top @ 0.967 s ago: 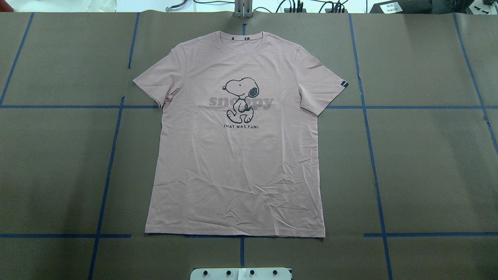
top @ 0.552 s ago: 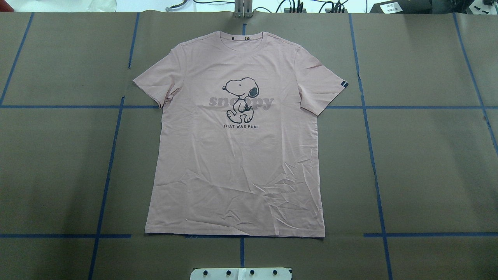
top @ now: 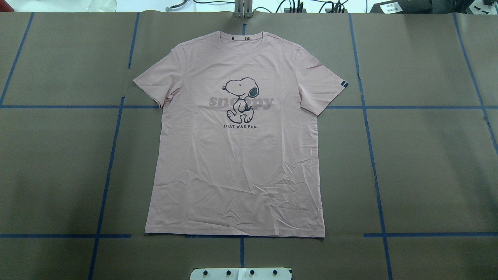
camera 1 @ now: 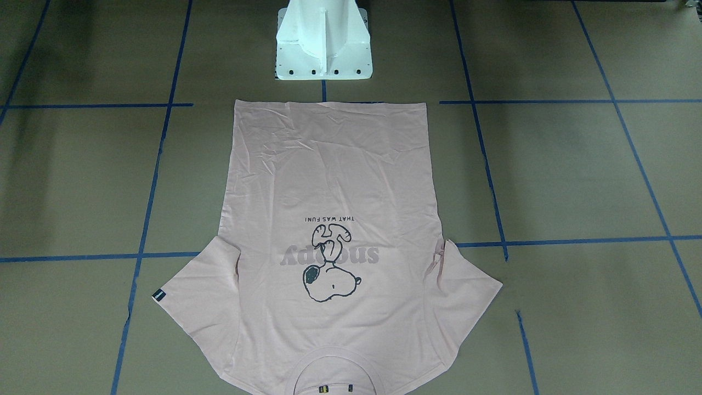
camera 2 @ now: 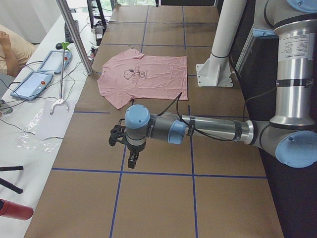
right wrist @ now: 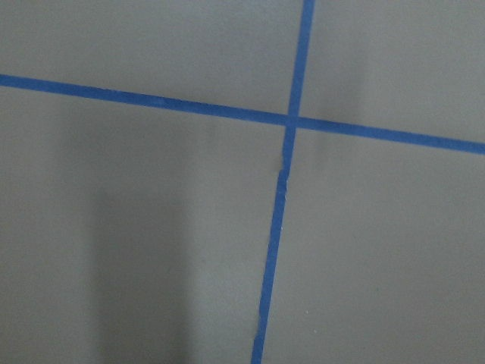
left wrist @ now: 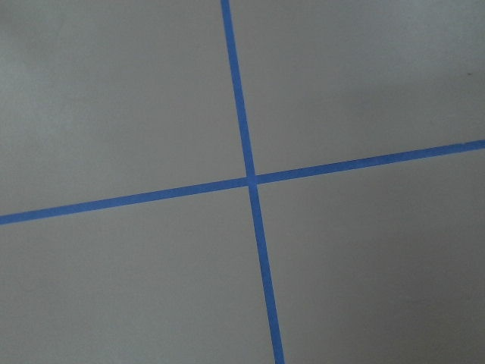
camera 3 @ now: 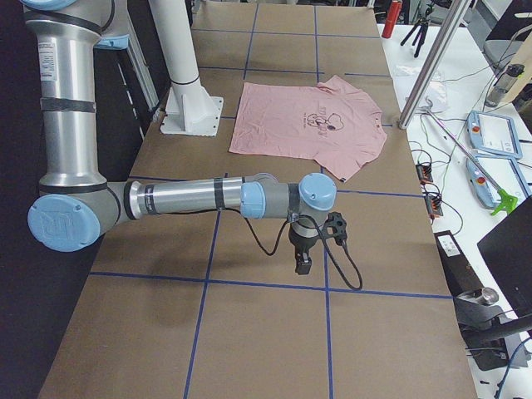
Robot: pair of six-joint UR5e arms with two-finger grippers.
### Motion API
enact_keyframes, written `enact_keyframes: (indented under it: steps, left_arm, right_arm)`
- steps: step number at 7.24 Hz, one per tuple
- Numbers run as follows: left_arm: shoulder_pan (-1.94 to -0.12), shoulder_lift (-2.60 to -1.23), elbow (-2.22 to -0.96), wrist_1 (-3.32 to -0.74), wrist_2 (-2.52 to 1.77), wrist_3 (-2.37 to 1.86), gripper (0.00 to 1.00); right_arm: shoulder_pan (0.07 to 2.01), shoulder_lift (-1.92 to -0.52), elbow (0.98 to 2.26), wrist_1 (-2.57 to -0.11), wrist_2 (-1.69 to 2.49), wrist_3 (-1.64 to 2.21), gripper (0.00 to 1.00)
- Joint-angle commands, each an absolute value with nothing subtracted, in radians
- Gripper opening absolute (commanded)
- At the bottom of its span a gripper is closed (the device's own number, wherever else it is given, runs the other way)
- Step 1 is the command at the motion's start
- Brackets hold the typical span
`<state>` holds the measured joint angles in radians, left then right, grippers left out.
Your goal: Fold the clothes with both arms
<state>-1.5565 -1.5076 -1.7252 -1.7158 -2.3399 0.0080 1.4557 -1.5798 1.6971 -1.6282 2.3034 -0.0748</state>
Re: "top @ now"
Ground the pink Snoopy t-shirt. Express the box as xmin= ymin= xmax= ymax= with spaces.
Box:
xmin=133 ymin=31 xmax=348 ymax=239

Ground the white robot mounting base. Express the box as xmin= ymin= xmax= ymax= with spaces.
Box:
xmin=190 ymin=267 xmax=293 ymax=280

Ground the grey USB hub left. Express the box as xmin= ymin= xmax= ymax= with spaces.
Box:
xmin=279 ymin=0 xmax=305 ymax=14

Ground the grey usb hub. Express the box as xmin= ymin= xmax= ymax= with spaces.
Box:
xmin=279 ymin=0 xmax=305 ymax=14
xmin=319 ymin=0 xmax=348 ymax=14

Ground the grey USB hub right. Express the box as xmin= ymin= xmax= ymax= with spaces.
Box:
xmin=319 ymin=0 xmax=348 ymax=14

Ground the black box with label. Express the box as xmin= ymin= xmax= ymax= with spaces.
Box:
xmin=368 ymin=0 xmax=474 ymax=14

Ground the aluminium frame post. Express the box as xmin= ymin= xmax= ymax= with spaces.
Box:
xmin=233 ymin=0 xmax=254 ymax=18

